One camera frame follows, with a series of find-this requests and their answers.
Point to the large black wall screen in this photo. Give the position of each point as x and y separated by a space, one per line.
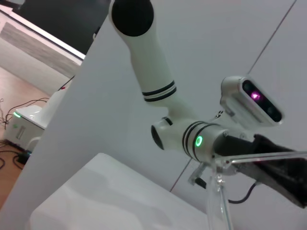
60 19

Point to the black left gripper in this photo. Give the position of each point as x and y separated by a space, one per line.
283 177

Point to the black floor power strip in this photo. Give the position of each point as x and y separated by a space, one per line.
24 158

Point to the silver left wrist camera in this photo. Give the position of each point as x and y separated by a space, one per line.
242 105

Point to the clear white glasses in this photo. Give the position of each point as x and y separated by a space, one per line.
263 157

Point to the white and silver left robot arm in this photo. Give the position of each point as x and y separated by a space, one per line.
148 67

